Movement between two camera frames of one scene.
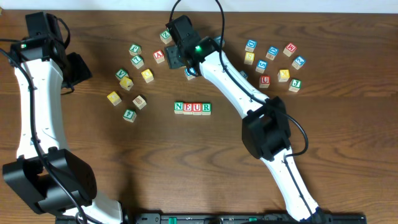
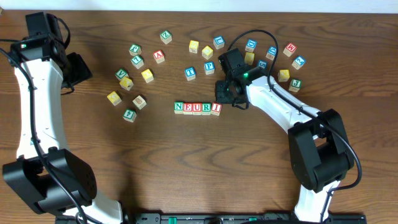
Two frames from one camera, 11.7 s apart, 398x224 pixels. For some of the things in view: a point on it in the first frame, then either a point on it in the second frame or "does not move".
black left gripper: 78,70 does not move
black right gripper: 173,56 to 224,90
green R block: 206,109 does not move
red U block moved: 197,109 does not move
